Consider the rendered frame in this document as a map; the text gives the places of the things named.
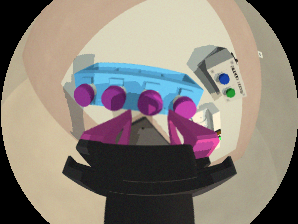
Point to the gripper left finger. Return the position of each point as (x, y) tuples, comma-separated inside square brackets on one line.
[(107, 131)]

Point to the cream long bar with two dark lamps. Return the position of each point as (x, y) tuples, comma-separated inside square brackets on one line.
[(209, 116)]

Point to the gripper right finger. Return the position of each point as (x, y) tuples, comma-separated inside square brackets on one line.
[(202, 139)]

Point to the blue rectangular tube holder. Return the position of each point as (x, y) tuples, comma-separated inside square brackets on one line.
[(103, 75)]

